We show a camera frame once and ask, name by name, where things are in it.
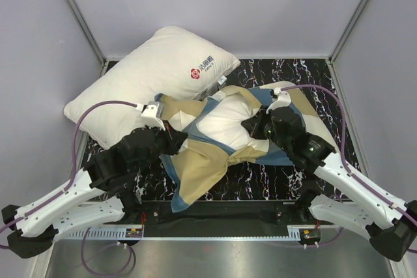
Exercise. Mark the aluminium frame post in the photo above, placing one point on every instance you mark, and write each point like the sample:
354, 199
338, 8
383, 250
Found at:
359, 10
77, 14

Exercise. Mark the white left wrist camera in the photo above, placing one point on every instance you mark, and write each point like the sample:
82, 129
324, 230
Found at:
151, 115

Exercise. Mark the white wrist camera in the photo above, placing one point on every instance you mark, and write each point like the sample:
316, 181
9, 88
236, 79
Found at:
280, 98
151, 115

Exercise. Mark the white slotted cable duct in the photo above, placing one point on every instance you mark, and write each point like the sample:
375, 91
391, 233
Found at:
103, 233

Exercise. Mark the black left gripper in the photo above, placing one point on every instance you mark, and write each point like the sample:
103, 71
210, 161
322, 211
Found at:
173, 138

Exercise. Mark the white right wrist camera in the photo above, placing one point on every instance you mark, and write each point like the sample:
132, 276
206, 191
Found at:
280, 98

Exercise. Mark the aluminium frame post right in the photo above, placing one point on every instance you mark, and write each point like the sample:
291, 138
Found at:
359, 10

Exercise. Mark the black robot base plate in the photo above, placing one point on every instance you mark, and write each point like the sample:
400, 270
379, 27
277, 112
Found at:
222, 221

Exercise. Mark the aluminium frame post left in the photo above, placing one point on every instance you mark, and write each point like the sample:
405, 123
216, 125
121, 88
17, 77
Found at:
77, 14

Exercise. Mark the plain white pillow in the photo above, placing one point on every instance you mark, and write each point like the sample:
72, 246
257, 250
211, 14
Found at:
174, 62

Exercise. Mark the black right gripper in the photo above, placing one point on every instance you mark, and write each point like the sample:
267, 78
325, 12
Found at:
255, 124

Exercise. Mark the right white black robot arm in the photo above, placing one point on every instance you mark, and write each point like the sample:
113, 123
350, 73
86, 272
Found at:
387, 221

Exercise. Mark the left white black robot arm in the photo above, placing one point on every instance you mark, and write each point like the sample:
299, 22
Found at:
97, 195

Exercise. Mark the blue beige patchwork pillowcase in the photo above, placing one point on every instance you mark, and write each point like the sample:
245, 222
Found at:
202, 162

